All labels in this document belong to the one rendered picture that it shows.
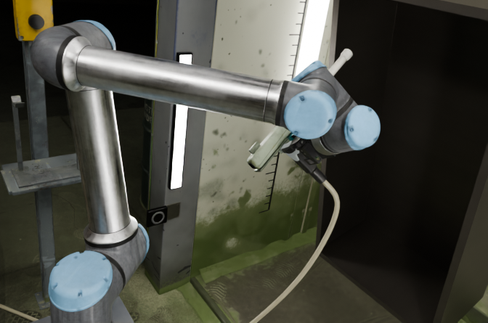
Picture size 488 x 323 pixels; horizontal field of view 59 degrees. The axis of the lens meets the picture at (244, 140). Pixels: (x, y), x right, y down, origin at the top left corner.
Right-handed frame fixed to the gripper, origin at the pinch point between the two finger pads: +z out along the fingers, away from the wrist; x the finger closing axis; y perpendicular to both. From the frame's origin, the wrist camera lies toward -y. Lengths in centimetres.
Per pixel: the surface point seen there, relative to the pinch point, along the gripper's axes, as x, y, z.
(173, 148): -7, -18, 74
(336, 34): 43.3, -8.0, 5.9
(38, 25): -13, -83, 47
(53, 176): -48, -45, 69
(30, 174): -53, -51, 71
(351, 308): -2, 108, 91
